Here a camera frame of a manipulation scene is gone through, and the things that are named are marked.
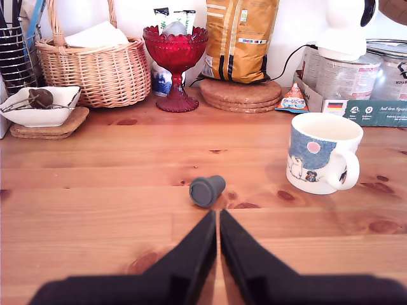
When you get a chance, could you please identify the triangular snack packet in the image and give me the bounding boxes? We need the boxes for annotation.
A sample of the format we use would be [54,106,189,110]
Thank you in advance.
[274,81,310,114]

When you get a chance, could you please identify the white folded cloth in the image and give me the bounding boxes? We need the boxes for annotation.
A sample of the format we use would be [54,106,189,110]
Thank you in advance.
[64,20,130,49]

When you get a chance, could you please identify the metal tea strainer tongs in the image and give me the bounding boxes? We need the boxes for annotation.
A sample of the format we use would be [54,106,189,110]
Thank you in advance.
[0,88,76,113]

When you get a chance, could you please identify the blue stick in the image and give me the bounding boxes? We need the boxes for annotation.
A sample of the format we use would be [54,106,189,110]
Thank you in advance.
[25,0,47,42]

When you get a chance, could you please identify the black utensils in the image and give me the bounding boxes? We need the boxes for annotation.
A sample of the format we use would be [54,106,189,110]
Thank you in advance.
[0,0,24,93]

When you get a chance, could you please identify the white dome security camera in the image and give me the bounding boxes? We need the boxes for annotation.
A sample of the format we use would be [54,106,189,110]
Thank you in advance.
[315,0,380,62]

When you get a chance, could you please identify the metal wire utensil holder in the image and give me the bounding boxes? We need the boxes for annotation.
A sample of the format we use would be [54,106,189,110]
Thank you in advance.
[0,17,44,97]

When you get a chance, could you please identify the black-topped white sachet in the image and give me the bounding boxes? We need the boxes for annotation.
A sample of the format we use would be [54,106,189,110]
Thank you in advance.
[153,7,170,35]

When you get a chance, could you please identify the red glass goblet bowl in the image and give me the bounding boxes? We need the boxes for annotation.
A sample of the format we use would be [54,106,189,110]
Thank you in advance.
[142,25,210,114]

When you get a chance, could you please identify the pet food tin can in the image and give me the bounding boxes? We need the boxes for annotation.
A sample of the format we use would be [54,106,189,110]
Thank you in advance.
[370,44,407,102]
[314,52,383,101]

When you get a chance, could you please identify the blue and white illustrated mug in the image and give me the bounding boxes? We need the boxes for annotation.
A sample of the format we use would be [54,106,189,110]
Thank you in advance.
[285,112,364,196]

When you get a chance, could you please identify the square cork coaster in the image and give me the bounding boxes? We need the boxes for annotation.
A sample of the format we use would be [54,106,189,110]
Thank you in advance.
[10,126,74,141]
[9,106,91,137]

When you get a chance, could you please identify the black power cable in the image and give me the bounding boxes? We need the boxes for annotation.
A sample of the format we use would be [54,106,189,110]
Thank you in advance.
[189,44,319,88]

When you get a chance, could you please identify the green and white cardboard tray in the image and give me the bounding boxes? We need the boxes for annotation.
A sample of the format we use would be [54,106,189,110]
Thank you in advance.
[293,70,407,128]

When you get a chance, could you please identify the pale round packet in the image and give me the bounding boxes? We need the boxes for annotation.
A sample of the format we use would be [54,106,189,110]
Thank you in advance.
[162,20,188,37]

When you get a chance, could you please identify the grey coffee capsule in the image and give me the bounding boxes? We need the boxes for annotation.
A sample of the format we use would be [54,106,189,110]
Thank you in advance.
[189,175,227,209]

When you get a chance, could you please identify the wicker basket with handle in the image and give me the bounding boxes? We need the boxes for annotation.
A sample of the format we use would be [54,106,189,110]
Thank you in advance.
[34,0,153,109]

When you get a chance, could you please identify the white square ceramic bowl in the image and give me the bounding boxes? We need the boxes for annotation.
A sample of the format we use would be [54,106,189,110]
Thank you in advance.
[0,85,82,128]

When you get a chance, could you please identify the blue and white ceramic vase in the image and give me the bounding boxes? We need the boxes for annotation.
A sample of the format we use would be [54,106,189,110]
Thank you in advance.
[150,60,187,98]

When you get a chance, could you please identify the yellow coffee bag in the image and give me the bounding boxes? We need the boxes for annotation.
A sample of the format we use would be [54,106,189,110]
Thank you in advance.
[201,0,281,85]

